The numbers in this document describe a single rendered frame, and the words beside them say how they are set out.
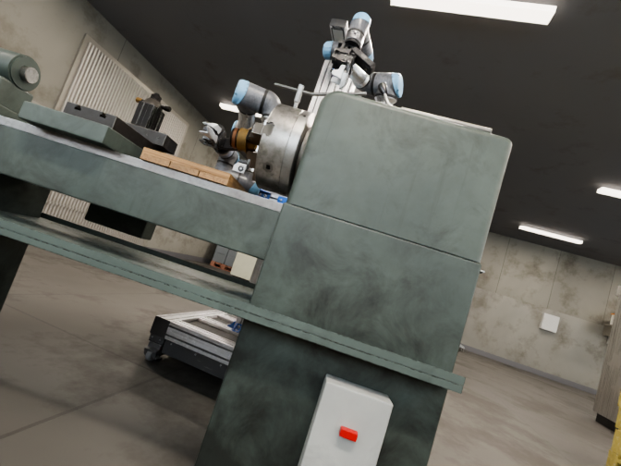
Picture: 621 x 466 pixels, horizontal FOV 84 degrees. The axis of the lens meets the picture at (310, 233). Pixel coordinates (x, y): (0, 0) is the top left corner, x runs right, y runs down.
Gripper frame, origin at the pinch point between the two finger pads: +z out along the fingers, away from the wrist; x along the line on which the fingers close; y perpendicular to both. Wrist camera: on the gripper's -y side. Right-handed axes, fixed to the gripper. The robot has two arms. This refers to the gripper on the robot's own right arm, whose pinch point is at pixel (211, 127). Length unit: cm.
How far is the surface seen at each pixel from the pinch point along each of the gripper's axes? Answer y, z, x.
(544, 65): -182, -182, 205
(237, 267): 128, -605, -85
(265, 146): -25.1, 11.6, -4.1
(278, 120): -26.2, 11.7, 5.5
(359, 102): -50, 19, 16
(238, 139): -11.7, 0.9, -1.3
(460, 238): -90, 19, -14
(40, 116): 44, 20, -19
